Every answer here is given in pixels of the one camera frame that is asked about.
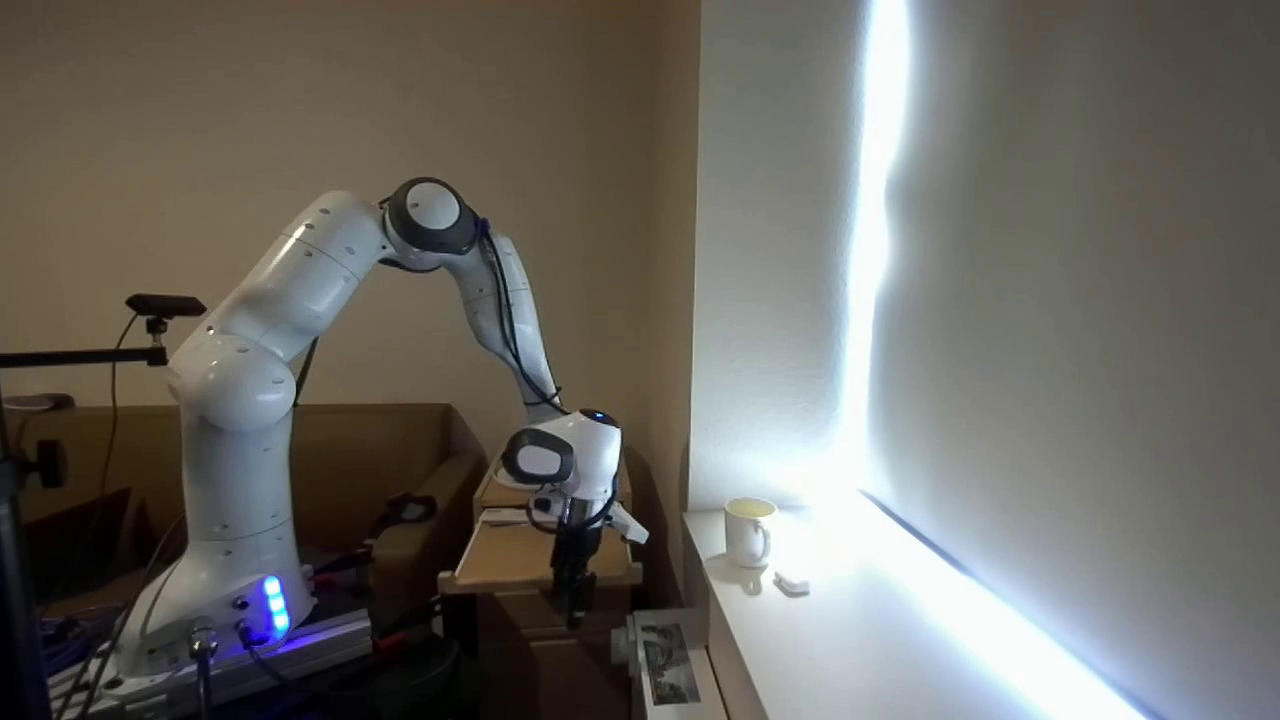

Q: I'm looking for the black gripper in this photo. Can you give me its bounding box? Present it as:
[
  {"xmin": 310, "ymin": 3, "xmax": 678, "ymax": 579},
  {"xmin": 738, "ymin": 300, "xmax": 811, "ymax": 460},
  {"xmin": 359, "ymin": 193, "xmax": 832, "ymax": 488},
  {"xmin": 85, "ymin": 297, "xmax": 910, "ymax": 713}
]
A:
[{"xmin": 522, "ymin": 496, "xmax": 648, "ymax": 594}]

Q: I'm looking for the yellow lemon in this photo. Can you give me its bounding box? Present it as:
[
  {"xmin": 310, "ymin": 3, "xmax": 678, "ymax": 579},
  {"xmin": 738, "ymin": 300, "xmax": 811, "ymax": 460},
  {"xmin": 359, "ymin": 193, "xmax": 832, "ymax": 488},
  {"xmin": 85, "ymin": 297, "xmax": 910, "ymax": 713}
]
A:
[{"xmin": 722, "ymin": 500, "xmax": 775, "ymax": 522}]

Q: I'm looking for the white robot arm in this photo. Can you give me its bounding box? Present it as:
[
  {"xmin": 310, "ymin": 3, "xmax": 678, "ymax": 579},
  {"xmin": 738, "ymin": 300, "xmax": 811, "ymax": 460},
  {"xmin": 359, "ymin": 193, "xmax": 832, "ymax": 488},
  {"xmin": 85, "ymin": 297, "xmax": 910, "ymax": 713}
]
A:
[{"xmin": 110, "ymin": 176, "xmax": 648, "ymax": 678}]

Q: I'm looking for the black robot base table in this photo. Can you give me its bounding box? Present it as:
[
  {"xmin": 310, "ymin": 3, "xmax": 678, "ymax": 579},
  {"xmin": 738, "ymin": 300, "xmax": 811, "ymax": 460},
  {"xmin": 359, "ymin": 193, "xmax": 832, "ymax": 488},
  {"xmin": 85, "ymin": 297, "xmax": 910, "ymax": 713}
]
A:
[{"xmin": 49, "ymin": 568, "xmax": 431, "ymax": 720}]

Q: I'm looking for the wooden night stand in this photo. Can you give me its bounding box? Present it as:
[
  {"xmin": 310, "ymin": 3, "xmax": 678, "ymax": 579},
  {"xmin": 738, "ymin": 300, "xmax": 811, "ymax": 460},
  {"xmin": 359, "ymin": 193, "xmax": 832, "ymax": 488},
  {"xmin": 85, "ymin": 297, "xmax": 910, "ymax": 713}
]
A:
[{"xmin": 474, "ymin": 429, "xmax": 618, "ymax": 511}]

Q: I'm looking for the white mug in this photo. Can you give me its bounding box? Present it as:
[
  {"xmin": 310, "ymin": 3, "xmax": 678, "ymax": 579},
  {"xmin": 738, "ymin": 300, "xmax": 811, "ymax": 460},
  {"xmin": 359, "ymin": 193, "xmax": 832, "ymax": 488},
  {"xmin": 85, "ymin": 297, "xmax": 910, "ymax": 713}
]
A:
[{"xmin": 722, "ymin": 511, "xmax": 771, "ymax": 568}]

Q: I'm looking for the small white object on sill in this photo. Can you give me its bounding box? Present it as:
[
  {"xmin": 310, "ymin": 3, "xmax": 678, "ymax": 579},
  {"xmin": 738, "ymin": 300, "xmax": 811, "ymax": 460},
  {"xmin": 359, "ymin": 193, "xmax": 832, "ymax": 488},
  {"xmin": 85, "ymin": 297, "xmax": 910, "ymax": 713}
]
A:
[{"xmin": 771, "ymin": 574, "xmax": 811, "ymax": 600}]

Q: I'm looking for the pull-out wooden tray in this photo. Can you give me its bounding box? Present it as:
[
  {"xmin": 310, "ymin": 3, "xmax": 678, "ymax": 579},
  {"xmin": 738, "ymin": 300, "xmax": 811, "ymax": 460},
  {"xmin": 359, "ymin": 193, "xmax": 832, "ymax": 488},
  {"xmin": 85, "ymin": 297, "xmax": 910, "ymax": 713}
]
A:
[{"xmin": 434, "ymin": 510, "xmax": 645, "ymax": 594}]

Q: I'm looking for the brown leather armchair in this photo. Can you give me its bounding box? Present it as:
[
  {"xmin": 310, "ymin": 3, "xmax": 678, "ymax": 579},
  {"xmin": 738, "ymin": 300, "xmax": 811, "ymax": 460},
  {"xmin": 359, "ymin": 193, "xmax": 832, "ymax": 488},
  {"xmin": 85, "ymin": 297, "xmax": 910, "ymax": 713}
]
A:
[{"xmin": 20, "ymin": 404, "xmax": 482, "ymax": 625}]

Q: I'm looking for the camera on black stand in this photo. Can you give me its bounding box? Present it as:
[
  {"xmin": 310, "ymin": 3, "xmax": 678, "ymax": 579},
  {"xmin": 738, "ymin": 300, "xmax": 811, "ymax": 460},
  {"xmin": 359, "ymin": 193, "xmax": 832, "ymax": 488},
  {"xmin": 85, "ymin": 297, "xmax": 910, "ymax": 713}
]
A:
[{"xmin": 0, "ymin": 291, "xmax": 203, "ymax": 370}]

